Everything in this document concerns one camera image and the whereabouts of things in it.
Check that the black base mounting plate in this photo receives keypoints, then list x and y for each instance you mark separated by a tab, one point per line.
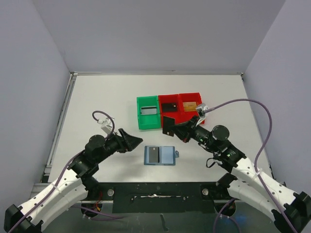
148	197

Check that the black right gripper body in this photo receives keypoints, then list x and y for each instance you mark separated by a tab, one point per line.
180	129

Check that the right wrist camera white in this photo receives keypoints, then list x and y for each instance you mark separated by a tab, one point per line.
201	110

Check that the black card in red bin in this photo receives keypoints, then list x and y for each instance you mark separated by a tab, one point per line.
169	107

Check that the middle red plastic bin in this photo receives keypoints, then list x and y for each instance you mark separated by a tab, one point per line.
167	99

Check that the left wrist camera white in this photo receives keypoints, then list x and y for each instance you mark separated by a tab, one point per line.
106	124

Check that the blue leather card holder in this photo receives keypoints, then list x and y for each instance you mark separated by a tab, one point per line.
168	155

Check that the aluminium rail left edge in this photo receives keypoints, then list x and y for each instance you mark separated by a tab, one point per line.
70	87

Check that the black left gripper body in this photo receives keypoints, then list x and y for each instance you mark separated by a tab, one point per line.
114	143

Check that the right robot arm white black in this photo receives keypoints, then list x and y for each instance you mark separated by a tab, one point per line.
290	211

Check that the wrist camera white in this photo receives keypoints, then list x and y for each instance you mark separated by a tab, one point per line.
106	124
201	110

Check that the black VIP credit card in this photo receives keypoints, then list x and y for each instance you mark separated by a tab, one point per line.
168	122

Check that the aluminium rail front right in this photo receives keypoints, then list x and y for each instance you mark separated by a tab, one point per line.
281	183

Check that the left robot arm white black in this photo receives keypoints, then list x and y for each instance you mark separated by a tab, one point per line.
72	185

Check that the green plastic bin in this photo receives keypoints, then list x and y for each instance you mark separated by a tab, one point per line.
148	122

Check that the silver card in green bin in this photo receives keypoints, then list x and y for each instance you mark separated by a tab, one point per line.
148	110

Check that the gold card in red bin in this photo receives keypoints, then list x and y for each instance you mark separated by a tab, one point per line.
189	106

